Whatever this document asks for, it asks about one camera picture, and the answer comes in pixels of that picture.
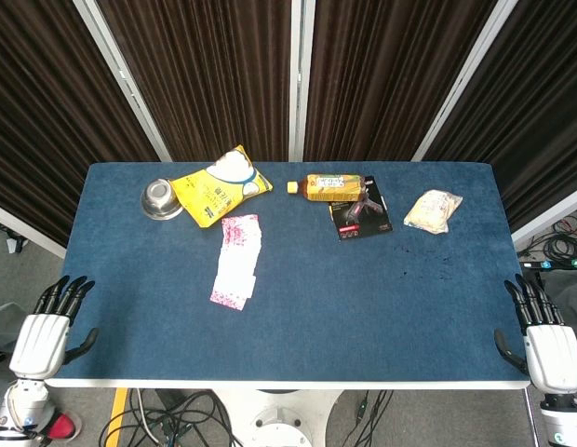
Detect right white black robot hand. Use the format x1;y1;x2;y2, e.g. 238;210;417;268
493;273;577;393

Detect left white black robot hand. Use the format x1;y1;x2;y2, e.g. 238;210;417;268
8;275;101;379

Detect pink white patterned packet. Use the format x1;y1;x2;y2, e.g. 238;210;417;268
212;213;264;299

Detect red round object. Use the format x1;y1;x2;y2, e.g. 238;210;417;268
47;411;83;441

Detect black power strip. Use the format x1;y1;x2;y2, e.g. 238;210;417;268
520;260;577;272

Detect wrapped pale bread packet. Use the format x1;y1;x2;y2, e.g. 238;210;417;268
403;188;463;235

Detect stainless steel bowl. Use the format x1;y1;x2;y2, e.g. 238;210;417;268
140;178;184;222

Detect blue felt table cover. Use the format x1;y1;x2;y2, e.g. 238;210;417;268
45;160;531;390

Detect dark brown curtain panel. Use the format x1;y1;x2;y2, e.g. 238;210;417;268
302;0;498;163
423;0;577;233
96;0;295;163
0;0;162;248

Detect black glue gun package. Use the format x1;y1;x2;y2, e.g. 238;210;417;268
329;175;394;242

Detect yellow snack bag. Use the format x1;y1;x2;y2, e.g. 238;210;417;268
169;144;274;230

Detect yellow-capped tea bottle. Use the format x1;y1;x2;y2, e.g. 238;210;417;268
287;173;367;203

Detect tangled black floor cables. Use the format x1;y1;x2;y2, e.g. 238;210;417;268
518;217;577;270

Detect white partition rail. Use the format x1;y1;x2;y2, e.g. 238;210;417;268
510;184;577;245
0;200;67;260

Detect white cable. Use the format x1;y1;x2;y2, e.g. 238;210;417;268
134;388;162;443

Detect black cable bundle under table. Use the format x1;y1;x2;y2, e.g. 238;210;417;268
100;389;243;447

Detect black cable with green tag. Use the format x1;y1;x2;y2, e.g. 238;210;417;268
340;389;393;447

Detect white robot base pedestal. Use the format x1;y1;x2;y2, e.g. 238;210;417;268
212;388;342;447

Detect white partition post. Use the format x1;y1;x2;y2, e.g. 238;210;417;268
410;0;521;163
73;0;172;163
288;0;316;163

